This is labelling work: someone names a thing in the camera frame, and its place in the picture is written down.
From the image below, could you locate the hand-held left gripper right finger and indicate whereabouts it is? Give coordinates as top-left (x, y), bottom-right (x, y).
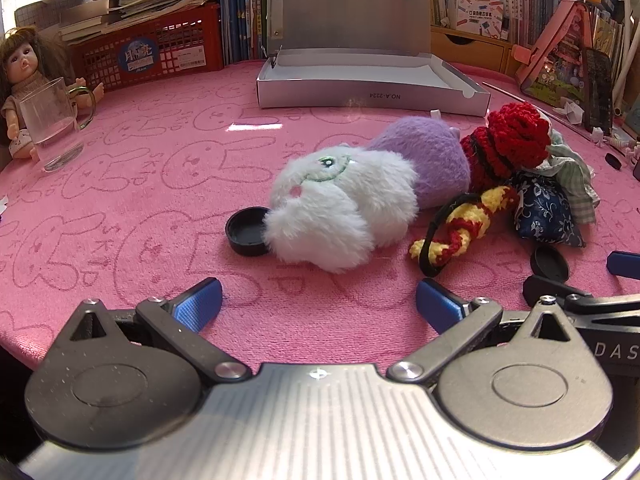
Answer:
top-left (386, 280), bottom-right (581, 386)

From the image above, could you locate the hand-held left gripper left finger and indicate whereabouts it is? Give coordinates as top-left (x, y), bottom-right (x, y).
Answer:
top-left (59, 278), bottom-right (252, 382)

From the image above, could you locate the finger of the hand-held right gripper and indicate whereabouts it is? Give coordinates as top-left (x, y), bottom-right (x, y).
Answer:
top-left (606, 251), bottom-right (640, 279)
top-left (522, 276), bottom-right (640, 320)

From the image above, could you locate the black round cap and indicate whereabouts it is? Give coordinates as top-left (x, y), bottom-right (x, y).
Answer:
top-left (225, 206), bottom-right (273, 258)
top-left (530, 246), bottom-right (570, 283)

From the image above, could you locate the yellow red crochet charm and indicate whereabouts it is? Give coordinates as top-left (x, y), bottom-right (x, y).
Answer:
top-left (410, 185), bottom-right (518, 278)

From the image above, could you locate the green checked floral cloth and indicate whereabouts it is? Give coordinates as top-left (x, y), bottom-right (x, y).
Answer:
top-left (542, 127), bottom-right (601, 223)

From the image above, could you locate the blue floral fabric pouch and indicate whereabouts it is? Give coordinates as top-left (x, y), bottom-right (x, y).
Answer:
top-left (512, 172), bottom-right (586, 248)

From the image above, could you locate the white fluffy plush toy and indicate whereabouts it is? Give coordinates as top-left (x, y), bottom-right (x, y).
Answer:
top-left (262, 144), bottom-right (420, 275)

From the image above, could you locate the purple fluffy plush toy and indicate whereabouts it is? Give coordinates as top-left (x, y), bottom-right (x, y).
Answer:
top-left (367, 116), bottom-right (472, 210)

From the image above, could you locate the red crochet pouch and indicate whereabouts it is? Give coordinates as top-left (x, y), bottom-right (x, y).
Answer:
top-left (459, 102), bottom-right (553, 193)

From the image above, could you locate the grey cardboard box with lid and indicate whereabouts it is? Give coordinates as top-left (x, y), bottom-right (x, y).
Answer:
top-left (256, 0), bottom-right (492, 117)

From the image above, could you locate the pink rabbit print mat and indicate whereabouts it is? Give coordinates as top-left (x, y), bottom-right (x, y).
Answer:
top-left (0, 57), bottom-right (640, 371)

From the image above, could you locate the white folded paper figure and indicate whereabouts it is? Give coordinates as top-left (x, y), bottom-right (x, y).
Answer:
top-left (560, 99), bottom-right (586, 123)

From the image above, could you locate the thin metal rod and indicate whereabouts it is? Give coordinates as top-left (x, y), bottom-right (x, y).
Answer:
top-left (482, 81), bottom-right (591, 136)

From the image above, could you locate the clear glass cup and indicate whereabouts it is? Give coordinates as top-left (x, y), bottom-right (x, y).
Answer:
top-left (19, 76), bottom-right (96, 173)

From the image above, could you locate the pink house-shaped box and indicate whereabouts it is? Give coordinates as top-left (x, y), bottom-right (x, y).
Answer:
top-left (514, 0), bottom-right (608, 108)

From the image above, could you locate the wooden drawer unit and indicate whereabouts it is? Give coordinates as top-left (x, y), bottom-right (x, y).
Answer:
top-left (430, 25), bottom-right (518, 77)

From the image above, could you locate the large red plastic basket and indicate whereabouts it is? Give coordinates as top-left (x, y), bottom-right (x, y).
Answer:
top-left (67, 2), bottom-right (224, 92)

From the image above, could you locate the white label printer box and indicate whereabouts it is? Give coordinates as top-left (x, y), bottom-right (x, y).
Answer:
top-left (446, 0), bottom-right (503, 41)

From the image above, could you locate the row of thin blue books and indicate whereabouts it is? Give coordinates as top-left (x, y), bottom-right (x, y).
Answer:
top-left (217, 0), bottom-right (273, 66)

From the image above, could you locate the brown-haired doll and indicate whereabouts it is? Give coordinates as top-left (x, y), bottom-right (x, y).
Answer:
top-left (0, 26), bottom-right (105, 161)

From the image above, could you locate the grey grid board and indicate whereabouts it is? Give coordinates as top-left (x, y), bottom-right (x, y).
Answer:
top-left (15, 2), bottom-right (68, 31)

